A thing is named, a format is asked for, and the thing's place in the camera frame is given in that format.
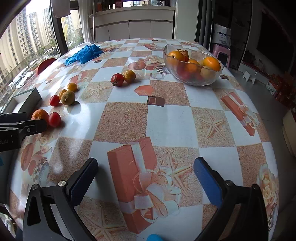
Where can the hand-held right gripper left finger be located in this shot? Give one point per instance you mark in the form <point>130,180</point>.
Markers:
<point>81,183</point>

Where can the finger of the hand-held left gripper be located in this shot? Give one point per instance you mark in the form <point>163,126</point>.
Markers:
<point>12,117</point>
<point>34,127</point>

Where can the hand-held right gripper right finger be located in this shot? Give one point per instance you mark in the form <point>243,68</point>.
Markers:
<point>205,183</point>

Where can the orange mandarin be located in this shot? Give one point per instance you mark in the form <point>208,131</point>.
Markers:
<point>39,115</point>

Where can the white cardboard tray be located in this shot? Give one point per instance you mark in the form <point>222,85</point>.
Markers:
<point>27,102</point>

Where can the red cherry tomato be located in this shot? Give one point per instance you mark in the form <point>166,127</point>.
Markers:
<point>54,100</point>
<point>54,119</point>

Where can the small orange-yellow tomato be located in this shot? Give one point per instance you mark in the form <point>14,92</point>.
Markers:
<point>61,93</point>

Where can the round yellow tomato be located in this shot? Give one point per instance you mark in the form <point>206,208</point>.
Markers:
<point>72,87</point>

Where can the red tomato with stem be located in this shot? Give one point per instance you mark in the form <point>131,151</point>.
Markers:
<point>117,80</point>

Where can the red chair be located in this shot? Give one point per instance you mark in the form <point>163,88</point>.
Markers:
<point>44,66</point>

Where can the checked printed tablecloth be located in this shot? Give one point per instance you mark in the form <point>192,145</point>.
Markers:
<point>171,125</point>

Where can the blue plastic gloves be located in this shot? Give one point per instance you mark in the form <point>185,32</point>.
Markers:
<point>83,53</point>

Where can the clear glass bowl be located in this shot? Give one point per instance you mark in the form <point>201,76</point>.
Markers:
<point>193,78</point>

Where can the large yellow-green tomato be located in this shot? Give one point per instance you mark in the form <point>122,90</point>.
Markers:
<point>129,76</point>

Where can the pale yellow fruit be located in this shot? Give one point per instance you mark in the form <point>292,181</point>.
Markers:
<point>207,73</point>

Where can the red fruit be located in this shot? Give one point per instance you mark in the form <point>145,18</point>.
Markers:
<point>185,74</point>

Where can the small white stand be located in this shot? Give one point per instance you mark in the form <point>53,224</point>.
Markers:
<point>251,76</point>

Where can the small orange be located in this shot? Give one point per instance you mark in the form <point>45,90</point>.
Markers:
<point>192,66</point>

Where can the white hanging cloth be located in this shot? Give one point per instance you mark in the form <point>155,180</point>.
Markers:
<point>60,8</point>

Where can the metal pole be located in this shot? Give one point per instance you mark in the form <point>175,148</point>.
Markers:
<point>93,23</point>

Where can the large orange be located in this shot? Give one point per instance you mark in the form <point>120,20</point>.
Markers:
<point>176,56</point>
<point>211,63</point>

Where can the red decorations heap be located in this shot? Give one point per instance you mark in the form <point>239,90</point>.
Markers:
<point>283,89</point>

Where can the pink plastic stool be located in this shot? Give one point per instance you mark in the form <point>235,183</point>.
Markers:
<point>220,54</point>

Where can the dried brown fruit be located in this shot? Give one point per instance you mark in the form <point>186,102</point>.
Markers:
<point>184,52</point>

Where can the white cabinet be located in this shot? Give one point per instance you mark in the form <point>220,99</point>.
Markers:
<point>135,25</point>

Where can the white printed bag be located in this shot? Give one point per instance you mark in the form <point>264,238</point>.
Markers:
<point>222,34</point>

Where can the black television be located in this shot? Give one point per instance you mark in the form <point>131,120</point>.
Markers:
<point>276,39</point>

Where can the grey curtain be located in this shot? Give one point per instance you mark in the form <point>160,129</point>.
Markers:
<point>204,22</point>

